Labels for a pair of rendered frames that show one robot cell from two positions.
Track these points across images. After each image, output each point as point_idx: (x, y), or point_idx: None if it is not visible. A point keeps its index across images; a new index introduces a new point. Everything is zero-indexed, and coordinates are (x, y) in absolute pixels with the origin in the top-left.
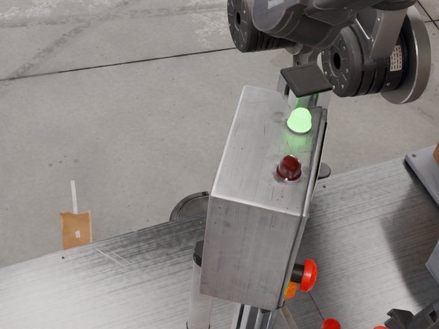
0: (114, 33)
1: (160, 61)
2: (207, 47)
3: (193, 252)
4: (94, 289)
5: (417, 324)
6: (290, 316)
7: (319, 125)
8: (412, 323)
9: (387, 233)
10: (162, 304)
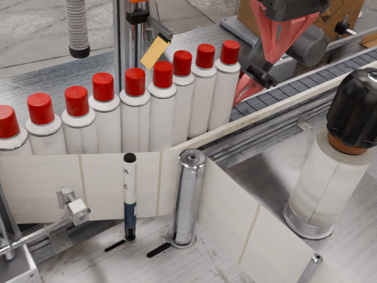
0: (31, 46)
1: (63, 57)
2: (91, 48)
3: (83, 77)
4: (5, 103)
5: (254, 51)
6: (155, 19)
7: None
8: (250, 53)
9: (217, 57)
10: (63, 106)
